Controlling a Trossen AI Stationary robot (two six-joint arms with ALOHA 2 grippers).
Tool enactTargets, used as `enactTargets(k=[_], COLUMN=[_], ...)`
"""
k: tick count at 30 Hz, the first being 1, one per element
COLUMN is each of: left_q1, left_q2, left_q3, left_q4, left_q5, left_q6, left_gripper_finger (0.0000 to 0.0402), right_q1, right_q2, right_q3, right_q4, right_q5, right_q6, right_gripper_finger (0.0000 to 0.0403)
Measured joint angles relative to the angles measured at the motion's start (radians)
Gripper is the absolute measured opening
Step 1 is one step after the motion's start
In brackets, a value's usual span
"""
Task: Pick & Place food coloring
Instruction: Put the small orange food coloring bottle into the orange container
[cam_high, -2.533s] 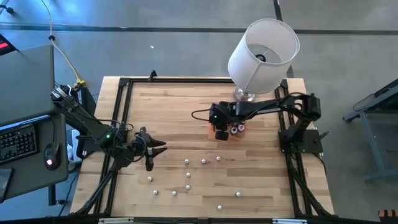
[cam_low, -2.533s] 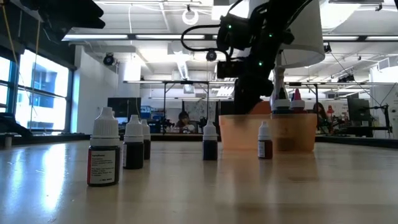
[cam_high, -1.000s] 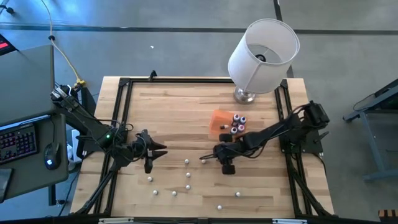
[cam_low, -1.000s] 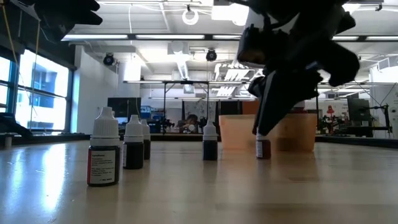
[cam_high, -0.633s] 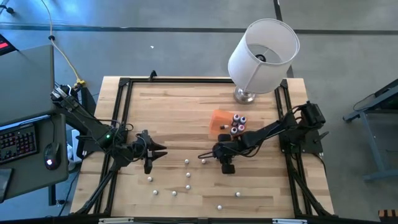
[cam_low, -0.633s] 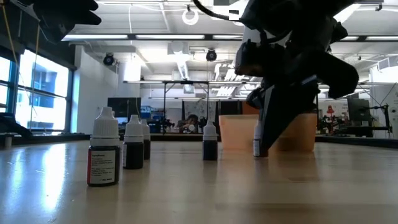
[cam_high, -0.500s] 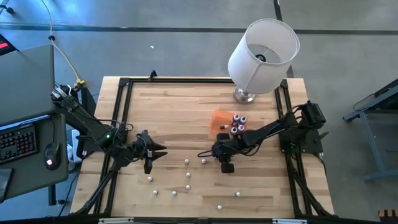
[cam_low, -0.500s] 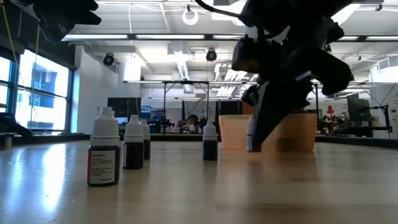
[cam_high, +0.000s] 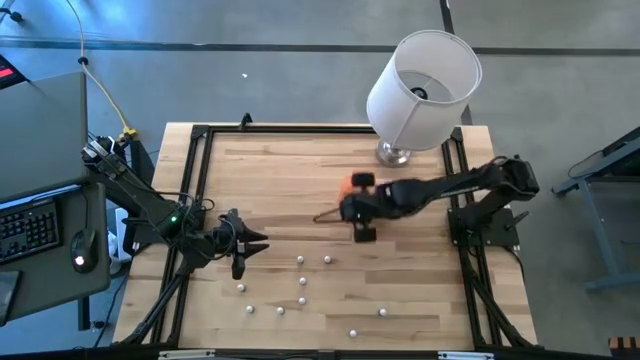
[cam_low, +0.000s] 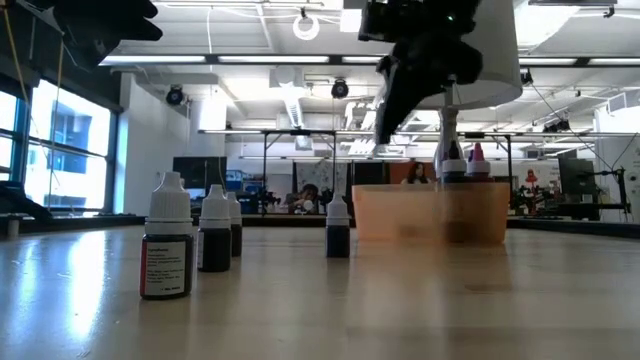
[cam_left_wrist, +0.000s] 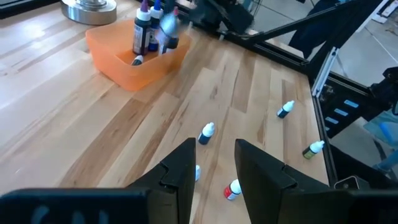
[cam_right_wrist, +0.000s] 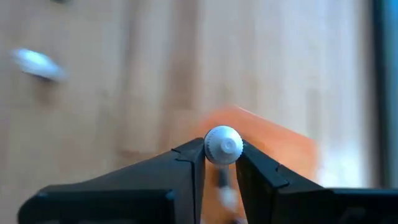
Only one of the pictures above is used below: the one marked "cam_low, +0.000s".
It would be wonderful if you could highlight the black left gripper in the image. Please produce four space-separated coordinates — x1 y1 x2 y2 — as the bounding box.
49 0 163 72

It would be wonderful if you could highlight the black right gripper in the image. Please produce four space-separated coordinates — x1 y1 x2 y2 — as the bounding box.
358 0 484 146

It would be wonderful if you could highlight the large black food colouring bottle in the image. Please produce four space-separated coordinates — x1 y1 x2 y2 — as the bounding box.
441 139 468 184

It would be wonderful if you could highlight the large purple food colouring bottle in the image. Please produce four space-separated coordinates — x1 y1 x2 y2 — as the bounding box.
467 142 492 182

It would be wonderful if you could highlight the orange translucent plastic bin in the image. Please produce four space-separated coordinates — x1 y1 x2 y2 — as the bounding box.
351 182 511 246

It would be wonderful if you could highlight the small blue dropper bottle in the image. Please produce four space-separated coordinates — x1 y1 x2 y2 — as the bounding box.
325 193 351 259

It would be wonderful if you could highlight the small dark dropper bottle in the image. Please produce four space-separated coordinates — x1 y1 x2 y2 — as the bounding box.
196 184 233 273
223 191 244 258

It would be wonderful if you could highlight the small bottle with white label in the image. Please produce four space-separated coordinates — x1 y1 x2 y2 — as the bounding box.
139 172 195 301

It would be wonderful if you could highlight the black monitor on arm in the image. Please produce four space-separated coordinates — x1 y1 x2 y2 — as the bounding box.
558 157 596 197

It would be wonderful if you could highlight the orange background panel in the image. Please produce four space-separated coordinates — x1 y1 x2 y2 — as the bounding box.
388 160 436 185

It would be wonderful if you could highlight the person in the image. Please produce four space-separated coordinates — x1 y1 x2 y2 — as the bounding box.
402 160 432 185
287 183 321 215

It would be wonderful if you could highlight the white shade table lamp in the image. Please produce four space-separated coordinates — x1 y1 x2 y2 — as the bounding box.
379 0 524 184

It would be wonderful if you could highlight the long ceiling light bar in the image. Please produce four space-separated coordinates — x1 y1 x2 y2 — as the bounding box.
518 56 640 68
99 53 392 66

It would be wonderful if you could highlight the large blue-framed window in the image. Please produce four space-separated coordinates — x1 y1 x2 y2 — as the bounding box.
0 79 119 214

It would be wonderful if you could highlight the black background monitor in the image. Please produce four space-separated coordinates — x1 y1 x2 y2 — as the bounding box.
172 156 228 191

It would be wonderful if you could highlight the black background workstation frame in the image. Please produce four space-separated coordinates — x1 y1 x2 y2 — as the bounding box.
261 128 339 217

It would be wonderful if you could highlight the white ceiling air duct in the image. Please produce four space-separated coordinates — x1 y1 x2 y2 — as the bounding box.
269 64 314 129

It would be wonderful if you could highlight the thin yellow hanging cord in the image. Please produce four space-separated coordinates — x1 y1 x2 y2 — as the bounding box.
2 4 29 104

